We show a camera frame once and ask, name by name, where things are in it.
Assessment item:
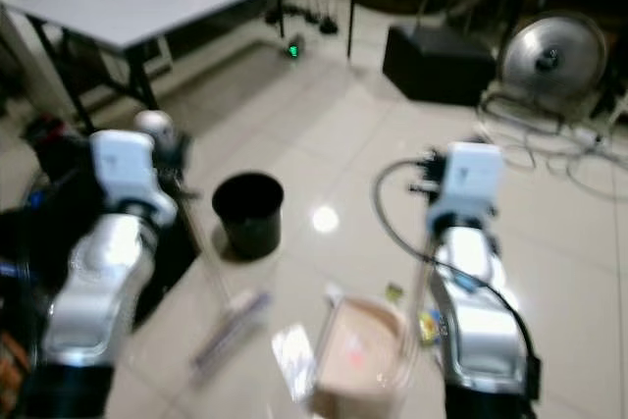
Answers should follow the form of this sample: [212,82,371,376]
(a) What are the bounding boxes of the grey broom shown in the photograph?
[186,195,272,381]

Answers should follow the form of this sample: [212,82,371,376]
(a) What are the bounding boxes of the blue yellow wrapper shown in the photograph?
[416,308,444,347]

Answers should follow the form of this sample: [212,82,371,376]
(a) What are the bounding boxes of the round silver floor fan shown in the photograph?
[497,11,612,112]

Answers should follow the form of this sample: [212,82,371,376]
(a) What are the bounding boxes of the grey floor cable tangle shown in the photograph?
[479,88,628,202]

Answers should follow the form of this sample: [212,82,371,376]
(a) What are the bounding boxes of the black plugs and cables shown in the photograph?
[263,1,340,37]

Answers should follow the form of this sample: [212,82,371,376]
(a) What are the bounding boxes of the grey folding table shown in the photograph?
[0,0,360,132]

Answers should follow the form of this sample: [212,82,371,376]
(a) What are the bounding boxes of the beige long-handled dustpan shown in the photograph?
[309,215,448,419]

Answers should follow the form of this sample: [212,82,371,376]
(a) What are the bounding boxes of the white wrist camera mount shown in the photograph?
[432,141,504,231]
[88,129,180,226]

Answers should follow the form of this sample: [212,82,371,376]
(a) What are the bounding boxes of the white plastic wrapper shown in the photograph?
[272,325,316,402]

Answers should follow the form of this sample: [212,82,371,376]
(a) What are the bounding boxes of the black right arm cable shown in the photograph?
[372,157,543,402]

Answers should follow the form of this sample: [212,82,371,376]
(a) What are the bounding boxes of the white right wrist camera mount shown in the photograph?
[432,141,504,231]

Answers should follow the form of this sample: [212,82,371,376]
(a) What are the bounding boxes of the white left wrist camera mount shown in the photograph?
[88,129,180,226]

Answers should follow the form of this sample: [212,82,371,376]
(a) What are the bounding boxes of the black box speaker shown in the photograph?
[382,23,500,107]

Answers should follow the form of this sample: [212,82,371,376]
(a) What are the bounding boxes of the black plastic bucket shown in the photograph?
[212,172,287,262]

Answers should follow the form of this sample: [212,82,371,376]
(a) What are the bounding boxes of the power strip with green light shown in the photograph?
[284,35,306,60]

